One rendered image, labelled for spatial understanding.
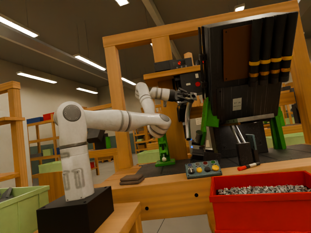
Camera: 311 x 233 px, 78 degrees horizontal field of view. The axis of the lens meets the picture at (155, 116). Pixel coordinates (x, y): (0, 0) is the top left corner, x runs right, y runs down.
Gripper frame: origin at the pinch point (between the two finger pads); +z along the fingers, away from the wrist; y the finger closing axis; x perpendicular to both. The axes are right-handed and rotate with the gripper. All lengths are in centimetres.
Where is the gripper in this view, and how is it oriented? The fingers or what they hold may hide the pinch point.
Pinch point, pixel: (190, 98)
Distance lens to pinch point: 121.6
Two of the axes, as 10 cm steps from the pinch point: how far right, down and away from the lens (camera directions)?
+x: -1.4, 5.5, 8.3
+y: 0.7, -8.3, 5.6
